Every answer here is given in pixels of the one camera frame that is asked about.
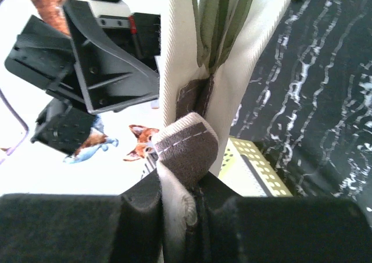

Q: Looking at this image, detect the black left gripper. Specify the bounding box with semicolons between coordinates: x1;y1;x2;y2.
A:
5;0;160;155

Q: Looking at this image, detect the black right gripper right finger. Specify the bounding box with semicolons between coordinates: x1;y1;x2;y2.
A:
194;174;371;262

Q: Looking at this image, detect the pale green storage basket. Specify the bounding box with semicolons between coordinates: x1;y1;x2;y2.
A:
219;137;292;197

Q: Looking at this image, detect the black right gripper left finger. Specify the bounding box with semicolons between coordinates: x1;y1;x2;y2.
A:
1;172;162;262

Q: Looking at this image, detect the white grey work glove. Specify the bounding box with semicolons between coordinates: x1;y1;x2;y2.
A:
152;0;290;262

